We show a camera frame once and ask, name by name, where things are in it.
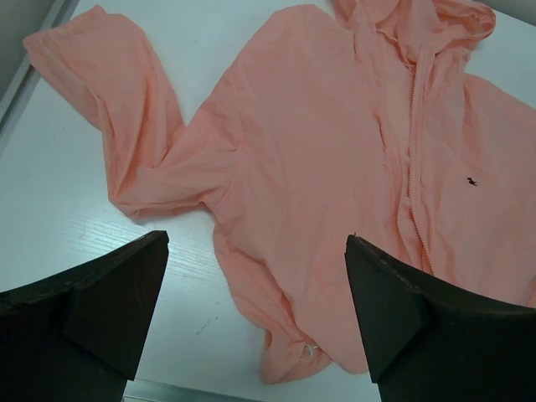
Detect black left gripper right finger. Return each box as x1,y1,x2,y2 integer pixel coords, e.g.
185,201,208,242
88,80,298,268
345,235,535,401

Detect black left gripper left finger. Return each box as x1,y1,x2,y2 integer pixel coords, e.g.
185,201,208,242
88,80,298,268
1,230,169,401

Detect pink hooded zip jacket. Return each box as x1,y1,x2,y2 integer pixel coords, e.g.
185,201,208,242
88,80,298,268
23,1,535,384

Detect aluminium table frame rail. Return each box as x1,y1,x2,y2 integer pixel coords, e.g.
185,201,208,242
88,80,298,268
1,0,78,138

